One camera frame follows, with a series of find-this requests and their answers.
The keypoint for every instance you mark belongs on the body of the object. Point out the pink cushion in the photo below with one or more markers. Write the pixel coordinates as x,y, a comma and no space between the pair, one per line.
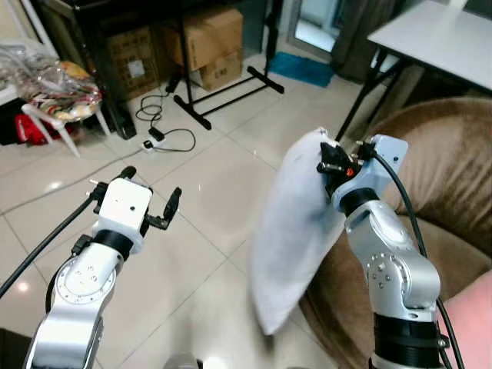
473,330

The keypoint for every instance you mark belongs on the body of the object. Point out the clear plastic bag with goods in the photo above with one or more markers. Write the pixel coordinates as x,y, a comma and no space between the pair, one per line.
54,84

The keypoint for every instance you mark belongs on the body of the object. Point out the brown velvet sofa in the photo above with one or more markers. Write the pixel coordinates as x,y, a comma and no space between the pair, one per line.
453,169

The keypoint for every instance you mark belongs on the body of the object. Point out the glass door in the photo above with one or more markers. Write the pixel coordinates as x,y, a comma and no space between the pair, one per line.
319,23

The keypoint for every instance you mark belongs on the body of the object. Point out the black power adapter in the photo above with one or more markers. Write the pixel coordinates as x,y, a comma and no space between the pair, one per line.
156,133

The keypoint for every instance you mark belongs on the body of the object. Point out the black desk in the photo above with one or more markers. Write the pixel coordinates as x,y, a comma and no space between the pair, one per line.
84,6

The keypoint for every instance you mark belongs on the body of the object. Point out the black metal rack stand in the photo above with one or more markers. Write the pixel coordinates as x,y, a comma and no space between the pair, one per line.
192,113

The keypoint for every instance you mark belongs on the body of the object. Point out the white table with black legs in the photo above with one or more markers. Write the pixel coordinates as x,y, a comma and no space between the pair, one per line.
438,38

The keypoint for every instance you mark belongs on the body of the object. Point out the dark grey curtain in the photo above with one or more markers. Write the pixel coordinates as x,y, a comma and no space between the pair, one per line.
357,38

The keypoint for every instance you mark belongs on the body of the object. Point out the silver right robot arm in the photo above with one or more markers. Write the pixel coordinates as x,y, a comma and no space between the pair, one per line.
393,261

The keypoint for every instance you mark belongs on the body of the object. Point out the small cardboard box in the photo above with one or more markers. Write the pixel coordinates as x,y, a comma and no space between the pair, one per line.
219,73

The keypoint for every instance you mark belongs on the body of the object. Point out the cardboard box with white label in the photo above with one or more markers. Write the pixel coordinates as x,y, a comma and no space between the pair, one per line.
131,58

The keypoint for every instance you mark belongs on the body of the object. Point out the white power strip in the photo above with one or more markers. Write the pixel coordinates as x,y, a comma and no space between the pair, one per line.
151,144

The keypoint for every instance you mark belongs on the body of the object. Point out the white pillow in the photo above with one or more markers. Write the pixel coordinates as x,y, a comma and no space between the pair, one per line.
288,231

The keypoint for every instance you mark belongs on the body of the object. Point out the blue floor mat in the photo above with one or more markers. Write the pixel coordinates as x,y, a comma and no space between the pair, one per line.
300,69

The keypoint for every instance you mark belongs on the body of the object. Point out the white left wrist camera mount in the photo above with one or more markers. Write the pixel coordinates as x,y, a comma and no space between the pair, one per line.
123,206

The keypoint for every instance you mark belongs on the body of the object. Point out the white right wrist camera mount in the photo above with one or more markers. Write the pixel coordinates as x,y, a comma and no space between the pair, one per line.
386,157

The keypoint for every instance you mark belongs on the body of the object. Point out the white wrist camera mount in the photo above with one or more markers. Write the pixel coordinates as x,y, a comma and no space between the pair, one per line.
123,206
386,157

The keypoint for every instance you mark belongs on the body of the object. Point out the large cardboard box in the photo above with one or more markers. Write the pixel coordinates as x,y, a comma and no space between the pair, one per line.
207,34

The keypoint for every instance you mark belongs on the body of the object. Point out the red bag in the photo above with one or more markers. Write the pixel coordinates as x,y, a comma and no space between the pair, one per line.
31,131

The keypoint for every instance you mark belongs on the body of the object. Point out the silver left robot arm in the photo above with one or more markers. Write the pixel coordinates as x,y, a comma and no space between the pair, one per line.
77,286

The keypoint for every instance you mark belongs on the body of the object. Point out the white plastic chair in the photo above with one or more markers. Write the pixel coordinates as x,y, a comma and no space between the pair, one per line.
50,131

